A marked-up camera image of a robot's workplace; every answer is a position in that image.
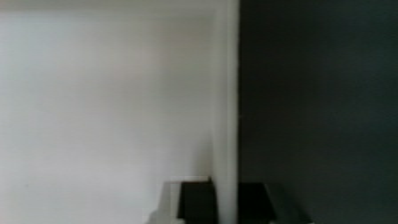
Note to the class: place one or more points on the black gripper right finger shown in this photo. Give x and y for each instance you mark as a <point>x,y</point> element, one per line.
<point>267,205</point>

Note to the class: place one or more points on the white drawer cabinet box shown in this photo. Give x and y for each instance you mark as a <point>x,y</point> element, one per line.
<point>118,119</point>

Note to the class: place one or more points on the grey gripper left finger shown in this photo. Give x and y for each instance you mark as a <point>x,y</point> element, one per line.
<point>187,201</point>

